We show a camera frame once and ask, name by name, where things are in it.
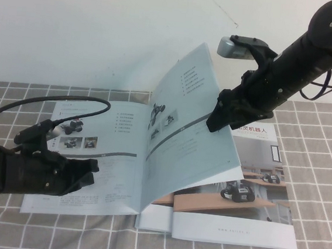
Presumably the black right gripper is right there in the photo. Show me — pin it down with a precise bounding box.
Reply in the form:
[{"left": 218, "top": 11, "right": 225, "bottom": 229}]
[{"left": 205, "top": 64, "right": 292, "bottom": 140}]

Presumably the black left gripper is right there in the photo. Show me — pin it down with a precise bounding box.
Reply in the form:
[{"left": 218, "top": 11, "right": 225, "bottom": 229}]
[{"left": 2, "top": 146, "right": 102, "bottom": 203}]

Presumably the black left camera cable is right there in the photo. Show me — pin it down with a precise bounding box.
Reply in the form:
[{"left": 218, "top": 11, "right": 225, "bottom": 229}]
[{"left": 0, "top": 88, "right": 112, "bottom": 139}]

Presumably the robot brochure with photo cover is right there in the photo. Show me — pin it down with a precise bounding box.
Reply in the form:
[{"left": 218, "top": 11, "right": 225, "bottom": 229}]
[
  {"left": 134, "top": 191, "right": 177, "bottom": 234},
  {"left": 169, "top": 114, "right": 310, "bottom": 249}
]

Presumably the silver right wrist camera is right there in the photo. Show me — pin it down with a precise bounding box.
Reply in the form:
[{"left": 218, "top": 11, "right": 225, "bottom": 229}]
[{"left": 215, "top": 33, "right": 280, "bottom": 71}]

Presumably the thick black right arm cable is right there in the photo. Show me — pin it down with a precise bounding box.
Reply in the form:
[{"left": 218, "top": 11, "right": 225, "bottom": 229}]
[{"left": 300, "top": 66, "right": 332, "bottom": 103}]

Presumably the grey white checked tablecloth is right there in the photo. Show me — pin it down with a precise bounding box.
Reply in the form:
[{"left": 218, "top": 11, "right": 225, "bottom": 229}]
[{"left": 0, "top": 70, "right": 332, "bottom": 249}]

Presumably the white product catalogue book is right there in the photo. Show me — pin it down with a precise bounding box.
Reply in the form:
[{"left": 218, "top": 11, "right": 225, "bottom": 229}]
[{"left": 19, "top": 26, "right": 256, "bottom": 234}]

